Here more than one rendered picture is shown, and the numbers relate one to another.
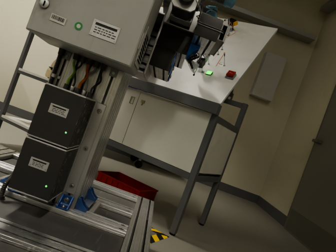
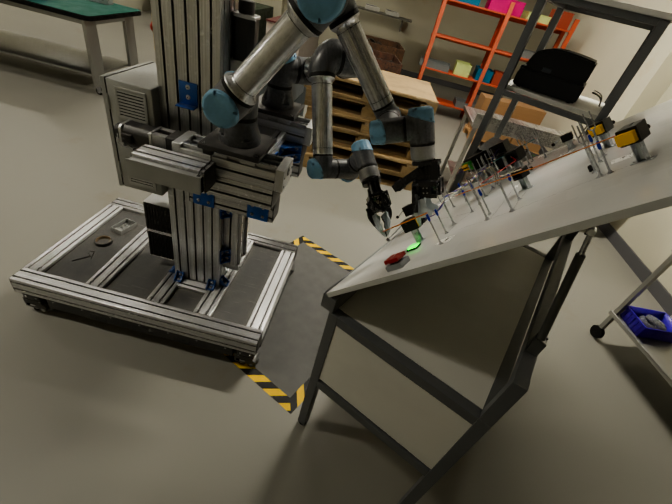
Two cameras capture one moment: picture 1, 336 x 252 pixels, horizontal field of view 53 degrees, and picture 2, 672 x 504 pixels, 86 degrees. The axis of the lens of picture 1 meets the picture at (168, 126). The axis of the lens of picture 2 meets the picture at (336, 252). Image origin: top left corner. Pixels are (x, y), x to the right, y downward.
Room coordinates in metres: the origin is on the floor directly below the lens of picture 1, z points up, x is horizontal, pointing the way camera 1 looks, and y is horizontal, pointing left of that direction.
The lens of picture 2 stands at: (2.09, -1.13, 1.73)
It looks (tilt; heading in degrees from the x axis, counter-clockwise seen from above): 38 degrees down; 91
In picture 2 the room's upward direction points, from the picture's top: 15 degrees clockwise
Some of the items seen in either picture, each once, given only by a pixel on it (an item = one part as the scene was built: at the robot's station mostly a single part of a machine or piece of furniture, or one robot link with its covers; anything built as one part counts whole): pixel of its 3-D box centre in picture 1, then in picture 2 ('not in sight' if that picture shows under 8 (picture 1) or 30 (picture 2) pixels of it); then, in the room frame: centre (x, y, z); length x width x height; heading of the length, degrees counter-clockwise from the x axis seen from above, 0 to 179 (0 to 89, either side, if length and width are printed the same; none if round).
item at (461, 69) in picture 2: not in sight; (483, 64); (3.60, 6.14, 0.96); 2.15 x 0.57 x 1.93; 1
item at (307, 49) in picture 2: not in sight; (294, 38); (-0.11, 7.56, 0.36); 2.09 x 0.68 x 0.71; 91
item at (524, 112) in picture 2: not in sight; (506, 126); (4.13, 5.12, 0.33); 1.12 x 0.79 x 0.65; 1
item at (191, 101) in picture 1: (142, 85); (404, 238); (2.36, 0.27, 0.83); 1.18 x 0.05 x 0.06; 64
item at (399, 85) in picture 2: not in sight; (364, 121); (1.96, 2.92, 0.48); 1.34 x 0.92 x 0.95; 6
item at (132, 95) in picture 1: (102, 106); not in sight; (2.50, 0.50, 0.60); 0.55 x 0.02 x 0.39; 64
